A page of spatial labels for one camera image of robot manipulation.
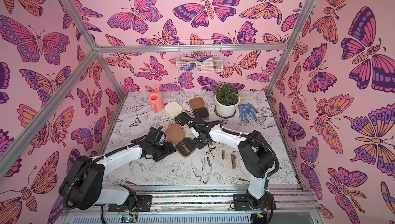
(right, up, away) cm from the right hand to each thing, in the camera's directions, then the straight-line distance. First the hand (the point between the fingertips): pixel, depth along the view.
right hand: (199, 140), depth 91 cm
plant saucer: (+17, +13, +15) cm, 26 cm away
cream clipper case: (-18, +19, +19) cm, 32 cm away
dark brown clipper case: (-2, +22, +23) cm, 32 cm away
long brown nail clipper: (+20, -9, -3) cm, 22 cm away
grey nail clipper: (+5, -12, -4) cm, 13 cm away
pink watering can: (-29, +25, +12) cm, 40 cm away
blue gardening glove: (+33, +18, +18) cm, 42 cm away
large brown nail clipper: (-9, -4, 0) cm, 10 cm away
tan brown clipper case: (-15, +4, +2) cm, 15 cm away
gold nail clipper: (+7, -7, -1) cm, 10 cm away
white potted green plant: (+17, +25, +4) cm, 30 cm away
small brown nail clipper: (+14, -8, -1) cm, 16 cm away
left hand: (-15, -6, -3) cm, 16 cm away
